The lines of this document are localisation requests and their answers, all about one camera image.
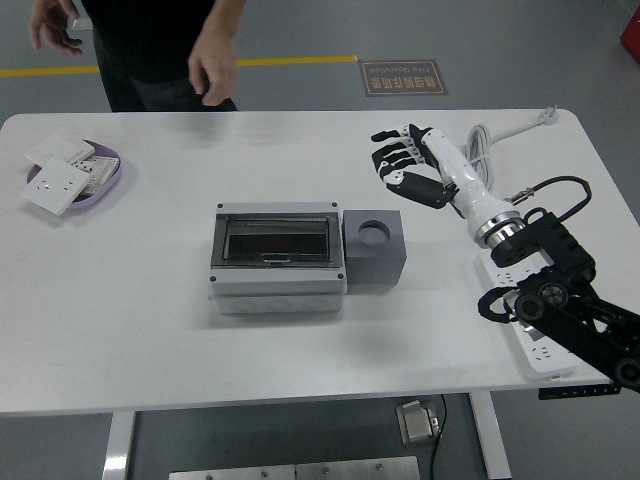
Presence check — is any brown floor sign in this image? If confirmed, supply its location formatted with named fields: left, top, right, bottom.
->
left=358, top=59, right=449, bottom=98

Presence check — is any metal floor box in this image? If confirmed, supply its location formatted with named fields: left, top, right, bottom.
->
left=395, top=398, right=444, bottom=446

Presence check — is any person's left hand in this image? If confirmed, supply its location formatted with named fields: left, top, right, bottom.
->
left=187, top=35, right=239, bottom=108

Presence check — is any white switch plate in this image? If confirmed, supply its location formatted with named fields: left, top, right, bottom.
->
left=23, top=128, right=97, bottom=165

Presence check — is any person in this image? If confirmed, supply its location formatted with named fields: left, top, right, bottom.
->
left=79, top=0, right=250, bottom=113

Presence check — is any white table leg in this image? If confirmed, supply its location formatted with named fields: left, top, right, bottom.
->
left=468, top=390, right=512, bottom=480
left=102, top=410, right=137, bottom=480

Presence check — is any purple tray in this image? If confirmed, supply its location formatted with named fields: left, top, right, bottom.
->
left=25, top=138, right=125, bottom=217

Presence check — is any metal base plate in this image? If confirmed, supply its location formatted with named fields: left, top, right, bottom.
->
left=168, top=455, right=422, bottom=480

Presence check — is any white power strip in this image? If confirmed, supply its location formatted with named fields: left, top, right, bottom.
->
left=472, top=247, right=579, bottom=380

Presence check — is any grey electrical box with flap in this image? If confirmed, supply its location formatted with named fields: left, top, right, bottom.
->
left=207, top=201, right=349, bottom=316

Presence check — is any grey cube with round hole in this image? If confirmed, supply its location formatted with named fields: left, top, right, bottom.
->
left=341, top=208, right=409, bottom=292

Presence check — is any black table control panel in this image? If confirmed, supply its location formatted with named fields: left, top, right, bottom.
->
left=538, top=383, right=623, bottom=400

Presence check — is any black floor cable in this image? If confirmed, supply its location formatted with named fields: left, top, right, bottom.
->
left=429, top=394, right=449, bottom=480

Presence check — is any white power cord with plug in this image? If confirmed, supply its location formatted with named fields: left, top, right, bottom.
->
left=464, top=103, right=560, bottom=196

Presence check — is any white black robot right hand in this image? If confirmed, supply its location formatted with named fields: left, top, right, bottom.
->
left=369, top=123, right=509, bottom=234

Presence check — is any white socket plate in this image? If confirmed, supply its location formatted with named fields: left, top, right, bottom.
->
left=19, top=157, right=92, bottom=217

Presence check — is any person's right hand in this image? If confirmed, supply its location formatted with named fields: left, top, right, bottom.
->
left=28, top=0, right=84, bottom=57

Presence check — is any white perforated socket insert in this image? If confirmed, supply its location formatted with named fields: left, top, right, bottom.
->
left=67, top=154, right=121, bottom=197

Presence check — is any red object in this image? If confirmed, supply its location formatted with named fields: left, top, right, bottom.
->
left=619, top=9, right=640, bottom=54

